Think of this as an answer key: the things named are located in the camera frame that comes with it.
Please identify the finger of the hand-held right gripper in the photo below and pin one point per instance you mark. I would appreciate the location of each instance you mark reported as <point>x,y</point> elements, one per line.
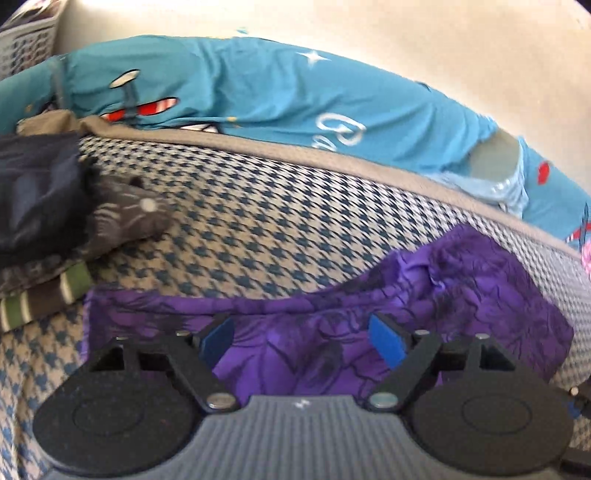
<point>577,399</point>

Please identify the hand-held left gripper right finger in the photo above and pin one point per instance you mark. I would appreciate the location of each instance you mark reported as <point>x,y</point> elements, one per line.
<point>385,341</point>

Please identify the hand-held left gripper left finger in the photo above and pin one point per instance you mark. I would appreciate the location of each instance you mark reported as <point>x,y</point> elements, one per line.
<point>219,344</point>

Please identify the purple floral top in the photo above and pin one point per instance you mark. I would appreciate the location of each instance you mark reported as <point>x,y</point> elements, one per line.
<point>461,286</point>

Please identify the pale pink cloth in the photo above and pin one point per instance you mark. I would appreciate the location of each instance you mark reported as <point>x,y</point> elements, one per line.
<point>586,261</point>

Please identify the grey patterned folded garment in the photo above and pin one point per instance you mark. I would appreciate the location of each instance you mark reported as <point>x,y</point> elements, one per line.
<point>129,212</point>

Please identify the green striped folded garment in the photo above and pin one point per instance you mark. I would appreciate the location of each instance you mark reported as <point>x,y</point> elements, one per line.
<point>46,300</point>

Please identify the light blue cloth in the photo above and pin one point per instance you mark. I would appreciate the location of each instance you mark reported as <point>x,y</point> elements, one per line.
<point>503,194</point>

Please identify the teal airplane printed bedsheet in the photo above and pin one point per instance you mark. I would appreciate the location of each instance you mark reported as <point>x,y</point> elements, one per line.
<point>277,87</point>

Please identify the white plastic laundry basket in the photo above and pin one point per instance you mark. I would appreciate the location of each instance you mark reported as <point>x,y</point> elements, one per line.
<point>27,41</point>

